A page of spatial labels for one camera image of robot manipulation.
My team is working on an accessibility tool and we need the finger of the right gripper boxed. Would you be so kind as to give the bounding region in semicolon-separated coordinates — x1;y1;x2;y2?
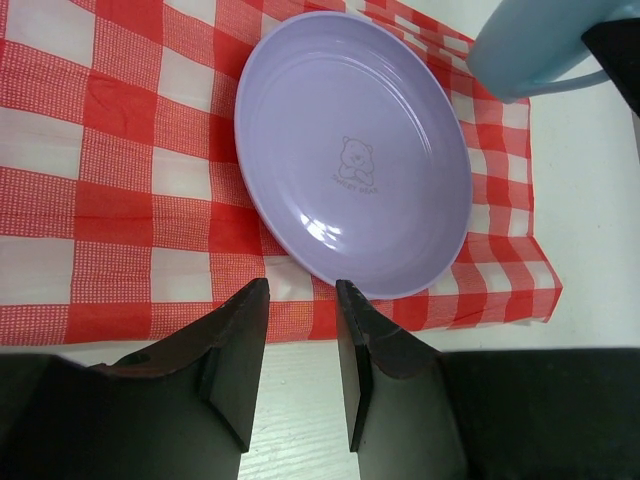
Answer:
581;18;640;115

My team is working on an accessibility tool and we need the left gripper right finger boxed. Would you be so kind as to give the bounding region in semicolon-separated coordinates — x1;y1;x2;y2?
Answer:
336;280;639;479

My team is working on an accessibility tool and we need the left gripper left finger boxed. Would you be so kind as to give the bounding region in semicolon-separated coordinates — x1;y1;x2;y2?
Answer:
1;278;269;479

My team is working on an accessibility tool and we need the blue mug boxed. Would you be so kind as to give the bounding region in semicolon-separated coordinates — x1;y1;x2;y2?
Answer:
467;1;639;103

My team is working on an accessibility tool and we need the red checkered cloth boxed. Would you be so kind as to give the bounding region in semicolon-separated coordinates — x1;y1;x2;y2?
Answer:
1;1;562;345

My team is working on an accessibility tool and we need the purple plate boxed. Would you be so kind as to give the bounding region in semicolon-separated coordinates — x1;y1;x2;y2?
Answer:
234;11;472;299

